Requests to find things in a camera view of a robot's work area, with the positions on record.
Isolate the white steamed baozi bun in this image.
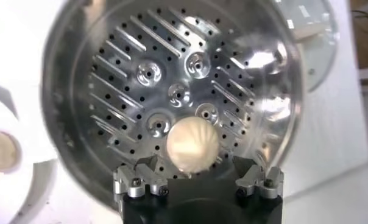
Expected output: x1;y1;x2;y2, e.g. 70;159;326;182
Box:
0;130;22;176
166;116;221;174

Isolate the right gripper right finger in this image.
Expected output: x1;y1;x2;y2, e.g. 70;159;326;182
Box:
232;155;285;199

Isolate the round glass pot lid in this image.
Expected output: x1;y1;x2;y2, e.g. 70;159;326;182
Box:
275;0;340;92

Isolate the large white round plate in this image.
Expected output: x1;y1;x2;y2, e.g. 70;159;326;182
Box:
0;82;58;224

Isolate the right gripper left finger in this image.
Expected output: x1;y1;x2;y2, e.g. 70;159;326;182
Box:
113;154;169;198

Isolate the stainless steel steamer basket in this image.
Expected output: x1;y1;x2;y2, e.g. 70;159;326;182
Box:
40;0;303;211

